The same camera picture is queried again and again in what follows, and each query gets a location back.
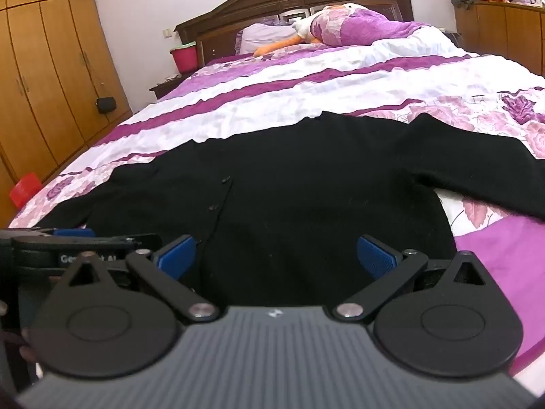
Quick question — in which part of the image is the white plush duck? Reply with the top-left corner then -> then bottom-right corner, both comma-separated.
254,3 -> 371,57

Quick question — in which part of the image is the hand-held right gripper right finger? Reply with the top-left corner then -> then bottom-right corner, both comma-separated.
330,234 -> 491,323

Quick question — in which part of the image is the dark wooden nightstand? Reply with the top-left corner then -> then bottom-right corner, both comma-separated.
149,72 -> 189,100

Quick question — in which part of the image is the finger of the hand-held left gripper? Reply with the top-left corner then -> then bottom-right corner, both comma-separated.
38,228 -> 97,239

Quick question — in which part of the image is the light purple pillow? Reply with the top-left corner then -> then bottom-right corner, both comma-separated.
236,22 -> 299,55

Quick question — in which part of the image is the dark wooden headboard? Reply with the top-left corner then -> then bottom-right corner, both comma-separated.
174,0 -> 416,66

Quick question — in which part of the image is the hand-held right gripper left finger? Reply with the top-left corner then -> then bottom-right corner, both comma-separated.
60,234 -> 221,323

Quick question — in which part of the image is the purple floral duvet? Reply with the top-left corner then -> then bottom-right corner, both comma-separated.
9,21 -> 545,393

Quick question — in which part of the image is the folded purple floral quilt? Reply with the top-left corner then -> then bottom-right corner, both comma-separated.
311,7 -> 426,47

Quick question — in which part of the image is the person's left hand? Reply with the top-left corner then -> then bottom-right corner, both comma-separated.
17,341 -> 40,365

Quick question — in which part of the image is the wooden wardrobe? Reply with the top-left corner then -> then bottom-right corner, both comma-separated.
0,0 -> 134,222

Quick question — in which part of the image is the wooden cabinet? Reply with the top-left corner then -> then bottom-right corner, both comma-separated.
453,0 -> 545,79

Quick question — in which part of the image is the red stool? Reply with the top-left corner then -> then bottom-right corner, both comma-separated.
9,172 -> 43,209

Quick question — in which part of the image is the pink bin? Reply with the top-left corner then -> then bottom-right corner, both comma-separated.
169,42 -> 199,74

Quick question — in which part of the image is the black cardigan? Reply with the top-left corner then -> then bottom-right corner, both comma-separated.
36,111 -> 545,307

